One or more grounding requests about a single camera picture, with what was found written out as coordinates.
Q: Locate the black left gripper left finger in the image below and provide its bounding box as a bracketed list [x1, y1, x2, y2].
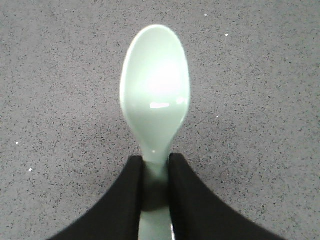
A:
[50, 156, 144, 240]

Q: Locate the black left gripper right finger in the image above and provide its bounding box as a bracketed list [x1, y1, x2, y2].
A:
[168, 153, 280, 240]

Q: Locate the mint green plastic spoon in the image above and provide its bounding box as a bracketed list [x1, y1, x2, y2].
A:
[120, 24, 191, 240]

